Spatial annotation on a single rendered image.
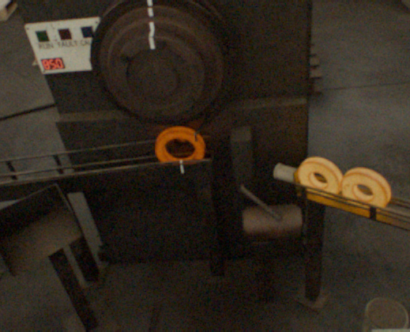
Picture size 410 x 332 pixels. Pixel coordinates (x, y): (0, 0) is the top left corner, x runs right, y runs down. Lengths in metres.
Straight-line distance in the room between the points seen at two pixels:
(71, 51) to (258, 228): 0.93
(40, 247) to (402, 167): 1.98
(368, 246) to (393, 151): 0.77
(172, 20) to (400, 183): 1.73
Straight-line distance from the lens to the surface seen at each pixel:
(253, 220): 1.75
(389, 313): 1.55
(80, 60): 1.74
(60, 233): 1.78
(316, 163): 1.59
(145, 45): 1.41
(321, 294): 2.18
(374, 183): 1.54
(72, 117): 1.86
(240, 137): 1.68
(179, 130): 1.68
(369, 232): 2.45
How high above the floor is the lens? 1.79
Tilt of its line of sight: 39 degrees down
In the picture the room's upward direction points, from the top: 9 degrees counter-clockwise
